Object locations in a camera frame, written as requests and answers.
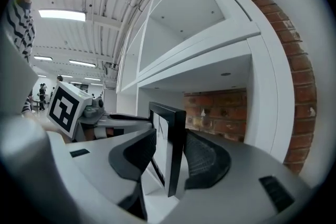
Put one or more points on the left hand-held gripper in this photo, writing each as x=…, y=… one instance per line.
x=63, y=110

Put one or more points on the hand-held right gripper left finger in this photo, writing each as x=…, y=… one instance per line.
x=105, y=165

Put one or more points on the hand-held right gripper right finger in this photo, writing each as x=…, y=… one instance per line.
x=236, y=178

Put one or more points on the black picture frame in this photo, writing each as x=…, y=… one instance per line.
x=176, y=152

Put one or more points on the white cubby shelf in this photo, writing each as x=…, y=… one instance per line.
x=262, y=99

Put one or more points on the large ceiling light panel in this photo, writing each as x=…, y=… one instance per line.
x=61, y=15

